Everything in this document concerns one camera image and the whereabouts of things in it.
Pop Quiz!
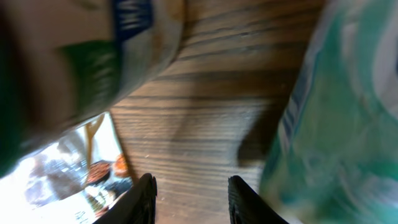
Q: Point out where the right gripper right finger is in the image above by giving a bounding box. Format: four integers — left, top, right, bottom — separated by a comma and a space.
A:
228, 175, 288, 224

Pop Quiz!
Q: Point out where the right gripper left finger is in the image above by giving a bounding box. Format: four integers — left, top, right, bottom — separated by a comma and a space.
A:
94, 173, 157, 224

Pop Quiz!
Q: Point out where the green lid jar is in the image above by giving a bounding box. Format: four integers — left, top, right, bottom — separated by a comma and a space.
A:
1, 0, 185, 176

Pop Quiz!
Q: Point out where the teal gum packet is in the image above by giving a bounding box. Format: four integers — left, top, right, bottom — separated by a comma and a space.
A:
259, 0, 397, 224

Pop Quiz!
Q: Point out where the brown PanTree snack bag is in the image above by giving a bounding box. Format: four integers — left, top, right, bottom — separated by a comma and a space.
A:
1, 112, 133, 224

